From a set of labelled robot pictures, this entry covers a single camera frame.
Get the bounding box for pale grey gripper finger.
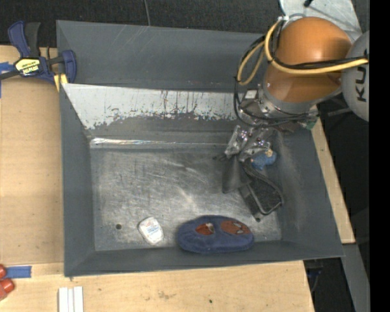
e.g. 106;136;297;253
220;125;250;194
239;134;273;222

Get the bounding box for small blue toy animal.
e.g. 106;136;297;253
250;149;278;171

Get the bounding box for black mesh pouch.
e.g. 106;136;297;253
240;166;285;220

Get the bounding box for grey metal bin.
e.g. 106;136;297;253
55;19;346;278

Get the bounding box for blue plush pouch red patches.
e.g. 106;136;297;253
175;214;255;256

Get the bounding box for small white packet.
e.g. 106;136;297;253
137;216;165;245

